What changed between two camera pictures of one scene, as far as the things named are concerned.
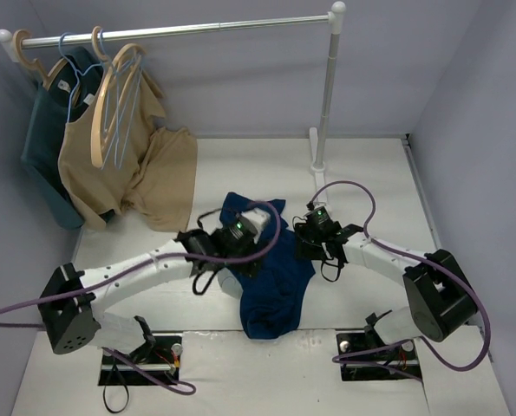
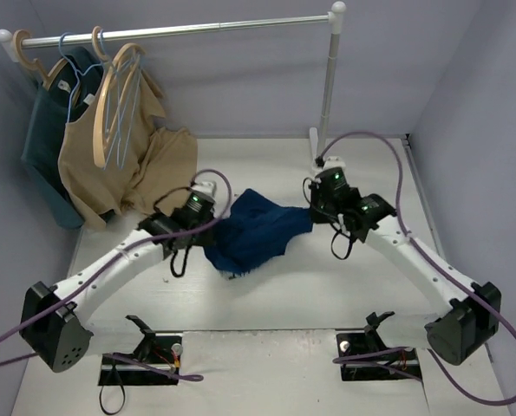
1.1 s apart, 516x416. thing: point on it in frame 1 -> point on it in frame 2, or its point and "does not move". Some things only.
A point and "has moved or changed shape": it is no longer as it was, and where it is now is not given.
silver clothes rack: [9, 43] does not move
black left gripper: [249, 246] -> [208, 236]
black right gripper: [306, 238] -> [320, 211]
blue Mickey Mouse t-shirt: [271, 297] has moved or changed shape
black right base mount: [363, 356] does not move
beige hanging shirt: [114, 155] does not move
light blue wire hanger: [78, 74] does not move
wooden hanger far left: [45, 77] does not move
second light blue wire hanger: [124, 82] does not move
